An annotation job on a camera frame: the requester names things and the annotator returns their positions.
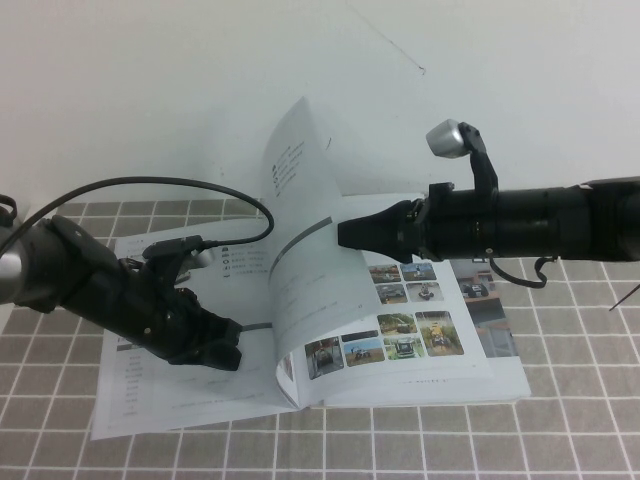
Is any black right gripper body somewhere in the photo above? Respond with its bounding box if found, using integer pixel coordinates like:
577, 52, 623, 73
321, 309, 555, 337
407, 182, 502, 264

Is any black left camera cable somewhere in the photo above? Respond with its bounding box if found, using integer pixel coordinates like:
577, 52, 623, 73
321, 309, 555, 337
0, 175, 276, 266

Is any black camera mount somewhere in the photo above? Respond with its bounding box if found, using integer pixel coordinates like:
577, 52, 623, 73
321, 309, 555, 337
142, 234, 206, 289
458, 121, 500, 197

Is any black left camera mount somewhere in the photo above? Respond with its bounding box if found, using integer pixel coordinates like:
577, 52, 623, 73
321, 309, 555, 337
142, 234, 206, 289

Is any thin black right arm wire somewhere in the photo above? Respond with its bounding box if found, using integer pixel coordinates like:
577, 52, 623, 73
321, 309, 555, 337
487, 247, 560, 290

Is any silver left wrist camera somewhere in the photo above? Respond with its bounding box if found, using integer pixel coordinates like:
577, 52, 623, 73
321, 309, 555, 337
187, 248, 216, 271

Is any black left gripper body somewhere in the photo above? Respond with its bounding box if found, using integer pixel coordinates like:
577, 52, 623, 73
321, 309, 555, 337
104, 259, 216, 366

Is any white product catalogue book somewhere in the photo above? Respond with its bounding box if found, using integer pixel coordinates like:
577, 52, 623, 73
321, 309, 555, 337
89, 94, 531, 442

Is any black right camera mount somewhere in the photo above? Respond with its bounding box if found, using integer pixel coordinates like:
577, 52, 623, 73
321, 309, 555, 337
458, 121, 500, 197

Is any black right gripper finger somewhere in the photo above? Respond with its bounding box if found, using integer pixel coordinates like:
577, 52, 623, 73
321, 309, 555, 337
337, 198, 420, 237
339, 228, 422, 265

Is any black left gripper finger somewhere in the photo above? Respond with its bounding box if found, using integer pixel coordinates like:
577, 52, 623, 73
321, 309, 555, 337
192, 342, 245, 373
202, 309, 245, 347

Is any grey white-checked tablecloth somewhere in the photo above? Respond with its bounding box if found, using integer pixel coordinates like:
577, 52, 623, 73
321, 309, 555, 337
0, 187, 640, 480

